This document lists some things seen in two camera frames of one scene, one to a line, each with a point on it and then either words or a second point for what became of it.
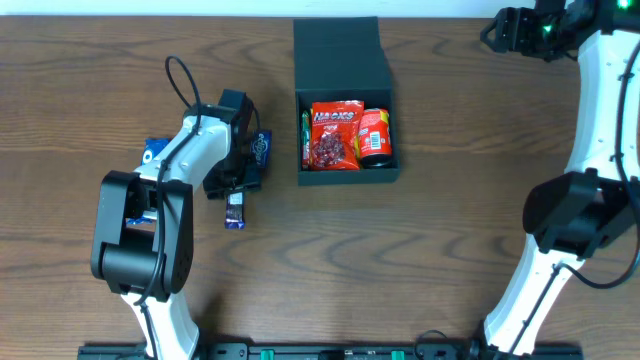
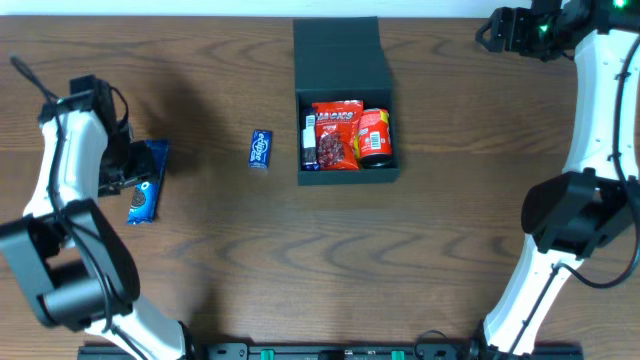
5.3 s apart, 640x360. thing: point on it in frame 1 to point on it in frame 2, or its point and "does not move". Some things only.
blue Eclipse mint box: [261, 144] does not move
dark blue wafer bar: [235, 212] to [309, 141]
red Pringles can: [375, 139] does not move
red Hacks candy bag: [335, 128] does not move
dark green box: [342, 59] does not move
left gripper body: [232, 185] to [128, 167]
